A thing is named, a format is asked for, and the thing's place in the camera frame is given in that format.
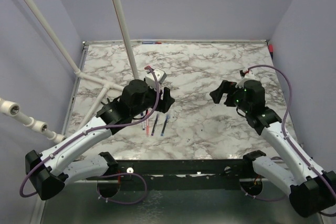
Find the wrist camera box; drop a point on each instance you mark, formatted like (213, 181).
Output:
(246, 75)
(155, 76)

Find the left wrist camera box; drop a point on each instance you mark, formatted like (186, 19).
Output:
(155, 76)

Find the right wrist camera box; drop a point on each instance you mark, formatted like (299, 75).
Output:
(246, 75)

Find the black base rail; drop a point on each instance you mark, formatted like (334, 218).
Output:
(193, 174)

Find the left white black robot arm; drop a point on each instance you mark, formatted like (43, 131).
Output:
(51, 170)

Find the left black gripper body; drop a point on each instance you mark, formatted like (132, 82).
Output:
(150, 98)

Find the black wire stripper pliers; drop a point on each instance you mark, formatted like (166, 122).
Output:
(106, 102)

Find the blue red marker at edge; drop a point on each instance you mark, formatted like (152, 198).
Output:
(152, 43)

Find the purple pen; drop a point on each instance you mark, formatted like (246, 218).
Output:
(155, 124)

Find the white pvc pipe frame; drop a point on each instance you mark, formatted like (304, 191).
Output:
(12, 109)

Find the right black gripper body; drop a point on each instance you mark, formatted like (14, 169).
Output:
(230, 100)

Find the white blue pen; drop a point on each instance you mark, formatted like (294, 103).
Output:
(143, 115)

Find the blue pen cap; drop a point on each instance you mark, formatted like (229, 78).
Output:
(164, 125)

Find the red black clamp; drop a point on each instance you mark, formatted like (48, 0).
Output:
(271, 51)

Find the red pen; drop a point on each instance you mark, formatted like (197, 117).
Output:
(147, 124)

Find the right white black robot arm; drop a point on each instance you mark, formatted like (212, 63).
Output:
(308, 186)

